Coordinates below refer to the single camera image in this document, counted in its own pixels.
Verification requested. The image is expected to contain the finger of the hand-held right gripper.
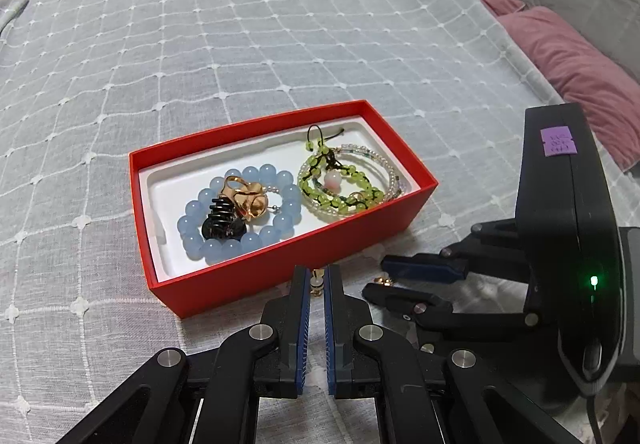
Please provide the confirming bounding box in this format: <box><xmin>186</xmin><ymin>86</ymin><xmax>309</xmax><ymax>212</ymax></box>
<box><xmin>362</xmin><ymin>283</ymin><xmax>553</xmax><ymax>341</ymax></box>
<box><xmin>380</xmin><ymin>218</ymin><xmax>526</xmax><ymax>285</ymax></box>

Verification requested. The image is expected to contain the black hair claw clip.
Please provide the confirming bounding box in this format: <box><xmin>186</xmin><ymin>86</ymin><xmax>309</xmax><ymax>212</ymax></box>
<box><xmin>201</xmin><ymin>197</ymin><xmax>246</xmax><ymax>241</ymax></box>

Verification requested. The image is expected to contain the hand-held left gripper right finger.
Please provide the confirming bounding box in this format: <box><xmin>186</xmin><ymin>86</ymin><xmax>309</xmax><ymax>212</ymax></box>
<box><xmin>324</xmin><ymin>264</ymin><xmax>583</xmax><ymax>444</ymax></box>

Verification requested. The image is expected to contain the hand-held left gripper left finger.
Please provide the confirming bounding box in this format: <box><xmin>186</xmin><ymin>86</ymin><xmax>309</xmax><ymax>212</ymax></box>
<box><xmin>57</xmin><ymin>265</ymin><xmax>312</xmax><ymax>444</ymax></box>

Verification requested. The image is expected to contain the blue bead bracelet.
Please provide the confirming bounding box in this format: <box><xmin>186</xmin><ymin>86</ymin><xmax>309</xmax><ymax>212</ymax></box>
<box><xmin>176</xmin><ymin>164</ymin><xmax>303</xmax><ymax>266</ymax></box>

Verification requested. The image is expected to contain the large pink pillow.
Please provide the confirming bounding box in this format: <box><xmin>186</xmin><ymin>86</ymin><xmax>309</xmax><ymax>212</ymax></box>
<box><xmin>499</xmin><ymin>6</ymin><xmax>640</xmax><ymax>172</ymax></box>

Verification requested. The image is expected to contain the black cable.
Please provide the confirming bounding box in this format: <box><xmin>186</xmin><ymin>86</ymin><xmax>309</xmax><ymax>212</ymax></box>
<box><xmin>585</xmin><ymin>393</ymin><xmax>607</xmax><ymax>444</ymax></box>

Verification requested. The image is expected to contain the grey checked blanket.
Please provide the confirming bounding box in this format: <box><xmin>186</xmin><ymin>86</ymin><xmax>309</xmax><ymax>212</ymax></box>
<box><xmin>0</xmin><ymin>0</ymin><xmax>640</xmax><ymax>444</ymax></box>

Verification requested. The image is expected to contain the green bead bracelet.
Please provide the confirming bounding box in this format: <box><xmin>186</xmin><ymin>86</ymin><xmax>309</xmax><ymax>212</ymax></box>
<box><xmin>298</xmin><ymin>125</ymin><xmax>386</xmax><ymax>215</ymax></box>

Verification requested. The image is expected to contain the gold ornament ring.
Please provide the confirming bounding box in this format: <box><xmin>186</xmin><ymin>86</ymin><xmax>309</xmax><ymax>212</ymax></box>
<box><xmin>221</xmin><ymin>175</ymin><xmax>271</xmax><ymax>223</ymax></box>

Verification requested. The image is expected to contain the clear pearl bead bracelet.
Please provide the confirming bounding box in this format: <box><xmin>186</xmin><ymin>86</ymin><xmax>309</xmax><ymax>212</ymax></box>
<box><xmin>298</xmin><ymin>143</ymin><xmax>402</xmax><ymax>221</ymax></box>

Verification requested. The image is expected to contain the thin multicolour bead bracelet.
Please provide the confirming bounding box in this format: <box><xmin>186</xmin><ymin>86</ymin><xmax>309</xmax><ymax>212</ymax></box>
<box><xmin>340</xmin><ymin>143</ymin><xmax>404</xmax><ymax>201</ymax></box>

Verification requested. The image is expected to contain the red cardboard box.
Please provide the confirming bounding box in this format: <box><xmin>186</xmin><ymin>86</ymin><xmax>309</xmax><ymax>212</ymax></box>
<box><xmin>128</xmin><ymin>98</ymin><xmax>440</xmax><ymax>320</ymax></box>

